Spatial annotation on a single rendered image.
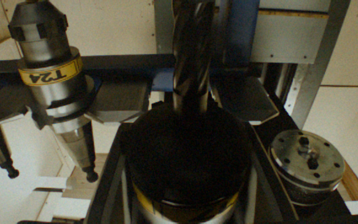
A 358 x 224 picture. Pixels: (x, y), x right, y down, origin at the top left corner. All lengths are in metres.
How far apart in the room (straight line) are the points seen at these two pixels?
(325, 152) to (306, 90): 0.54
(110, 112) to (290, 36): 0.74
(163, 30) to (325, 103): 1.22
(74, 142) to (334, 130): 1.81
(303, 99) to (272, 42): 0.35
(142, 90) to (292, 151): 0.37
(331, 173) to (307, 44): 0.51
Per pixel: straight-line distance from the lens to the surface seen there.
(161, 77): 0.23
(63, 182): 1.14
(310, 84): 1.04
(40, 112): 0.22
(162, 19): 0.79
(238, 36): 0.22
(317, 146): 0.54
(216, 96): 0.20
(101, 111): 0.19
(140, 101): 0.19
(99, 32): 1.23
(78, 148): 0.24
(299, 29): 0.85
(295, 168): 0.47
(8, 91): 0.27
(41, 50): 0.19
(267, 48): 0.83
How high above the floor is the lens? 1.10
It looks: 36 degrees up
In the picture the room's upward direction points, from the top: 180 degrees clockwise
